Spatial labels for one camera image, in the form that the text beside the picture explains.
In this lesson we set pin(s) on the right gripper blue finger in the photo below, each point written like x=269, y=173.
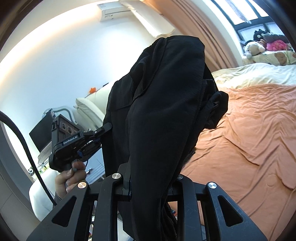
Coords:
x=125, y=171

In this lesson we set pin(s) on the black pants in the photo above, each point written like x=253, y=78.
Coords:
x=157, y=112

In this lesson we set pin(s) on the person left hand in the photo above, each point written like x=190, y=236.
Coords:
x=67, y=180

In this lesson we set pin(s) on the black monitor screen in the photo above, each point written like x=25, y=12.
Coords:
x=41, y=133

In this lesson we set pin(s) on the cream padded headboard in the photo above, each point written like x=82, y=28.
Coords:
x=90, y=111

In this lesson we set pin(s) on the orange fleece blanket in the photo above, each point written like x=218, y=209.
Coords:
x=251, y=154

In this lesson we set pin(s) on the left pink curtain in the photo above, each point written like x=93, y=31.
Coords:
x=201, y=19

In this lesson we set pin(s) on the cream bed sheet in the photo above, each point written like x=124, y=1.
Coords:
x=254, y=74

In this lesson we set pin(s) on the beige plush toy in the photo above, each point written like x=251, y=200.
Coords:
x=253, y=48

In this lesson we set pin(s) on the black plush toy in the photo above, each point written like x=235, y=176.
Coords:
x=258, y=35

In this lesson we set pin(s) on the bear print cushion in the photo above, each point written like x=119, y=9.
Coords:
x=277, y=58

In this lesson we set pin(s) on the black framed window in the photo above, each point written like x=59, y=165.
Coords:
x=246, y=17

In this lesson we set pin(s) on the pink plush toy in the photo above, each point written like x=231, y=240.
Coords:
x=276, y=45

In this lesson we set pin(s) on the white wall air conditioner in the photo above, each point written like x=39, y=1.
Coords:
x=113, y=10

